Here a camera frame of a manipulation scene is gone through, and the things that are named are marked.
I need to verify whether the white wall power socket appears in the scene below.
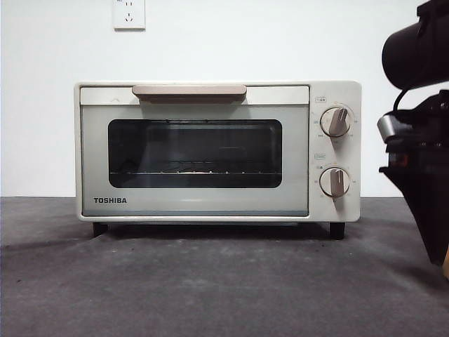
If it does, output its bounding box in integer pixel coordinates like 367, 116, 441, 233
113, 0, 146, 30

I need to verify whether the metal wire oven rack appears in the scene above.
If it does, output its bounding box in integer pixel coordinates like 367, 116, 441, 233
109, 169, 281, 176

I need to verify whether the white Toshiba toaster oven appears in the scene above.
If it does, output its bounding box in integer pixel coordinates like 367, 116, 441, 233
73, 80, 362, 241

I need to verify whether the large tan oven knob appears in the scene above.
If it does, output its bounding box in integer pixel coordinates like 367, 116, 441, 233
321, 107, 353, 138

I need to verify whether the oven door with tan handle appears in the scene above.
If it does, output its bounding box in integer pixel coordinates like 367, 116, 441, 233
80, 84, 310, 217

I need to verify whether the small tan oven knob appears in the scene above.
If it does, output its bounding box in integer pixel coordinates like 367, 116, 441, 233
319, 166, 351, 198

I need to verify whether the black camera cable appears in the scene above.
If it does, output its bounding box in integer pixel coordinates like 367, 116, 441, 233
391, 87, 413, 115

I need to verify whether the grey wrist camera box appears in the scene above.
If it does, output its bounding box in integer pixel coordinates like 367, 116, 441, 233
377, 112, 396, 142

